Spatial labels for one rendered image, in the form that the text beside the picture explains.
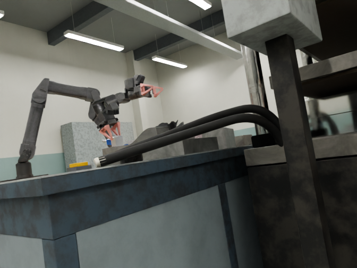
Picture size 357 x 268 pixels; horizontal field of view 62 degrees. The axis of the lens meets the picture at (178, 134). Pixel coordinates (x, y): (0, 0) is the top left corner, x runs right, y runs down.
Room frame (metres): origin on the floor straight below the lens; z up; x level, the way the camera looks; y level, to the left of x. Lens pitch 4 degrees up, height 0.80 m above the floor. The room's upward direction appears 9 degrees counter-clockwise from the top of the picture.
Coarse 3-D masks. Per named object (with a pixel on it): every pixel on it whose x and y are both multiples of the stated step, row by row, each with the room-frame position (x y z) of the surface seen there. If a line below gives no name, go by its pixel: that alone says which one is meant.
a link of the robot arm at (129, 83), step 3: (129, 78) 1.72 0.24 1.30; (132, 78) 1.72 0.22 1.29; (126, 81) 1.75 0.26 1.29; (129, 81) 1.72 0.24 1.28; (132, 81) 1.72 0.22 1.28; (126, 84) 1.75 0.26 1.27; (129, 84) 1.72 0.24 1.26; (132, 84) 1.72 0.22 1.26; (126, 87) 1.75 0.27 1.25; (129, 87) 1.73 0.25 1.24; (132, 87) 1.73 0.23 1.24; (126, 90) 1.76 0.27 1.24; (123, 93) 1.74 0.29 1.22; (126, 93) 1.75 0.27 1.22; (120, 96) 1.75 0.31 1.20; (123, 96) 1.74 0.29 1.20; (126, 96) 1.75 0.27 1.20; (120, 99) 1.75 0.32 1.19
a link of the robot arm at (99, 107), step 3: (102, 102) 1.50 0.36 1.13; (105, 102) 1.50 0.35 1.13; (96, 105) 1.47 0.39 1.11; (99, 105) 1.48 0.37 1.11; (102, 105) 1.48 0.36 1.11; (105, 105) 1.51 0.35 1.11; (93, 108) 1.49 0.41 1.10; (96, 108) 1.47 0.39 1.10; (99, 108) 1.47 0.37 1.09; (102, 108) 1.48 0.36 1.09; (96, 111) 1.48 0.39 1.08; (99, 111) 1.47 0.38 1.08; (96, 114) 1.49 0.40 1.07
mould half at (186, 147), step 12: (144, 132) 1.26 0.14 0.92; (156, 132) 1.22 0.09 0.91; (132, 144) 1.31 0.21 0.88; (180, 144) 1.15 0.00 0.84; (192, 144) 1.19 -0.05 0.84; (204, 144) 1.25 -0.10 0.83; (216, 144) 1.33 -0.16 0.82; (144, 156) 1.27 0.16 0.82; (156, 156) 1.23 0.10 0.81; (168, 156) 1.19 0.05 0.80
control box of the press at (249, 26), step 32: (224, 0) 0.72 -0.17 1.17; (256, 0) 0.67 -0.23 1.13; (288, 0) 0.63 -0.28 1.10; (256, 32) 0.71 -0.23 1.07; (288, 32) 0.75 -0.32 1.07; (320, 32) 0.85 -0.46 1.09; (288, 64) 0.76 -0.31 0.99; (288, 96) 0.76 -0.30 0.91; (288, 128) 0.77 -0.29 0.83; (288, 160) 0.78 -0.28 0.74; (320, 192) 0.78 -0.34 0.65; (320, 224) 0.75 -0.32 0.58; (320, 256) 0.76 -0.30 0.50
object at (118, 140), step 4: (116, 136) 1.48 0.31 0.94; (120, 136) 1.48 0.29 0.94; (104, 140) 1.54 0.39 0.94; (108, 140) 1.49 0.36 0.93; (112, 140) 1.47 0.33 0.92; (116, 140) 1.46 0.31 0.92; (120, 140) 1.48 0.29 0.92; (108, 144) 1.50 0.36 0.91; (112, 144) 1.48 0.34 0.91; (116, 144) 1.46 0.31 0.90; (120, 144) 1.48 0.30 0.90
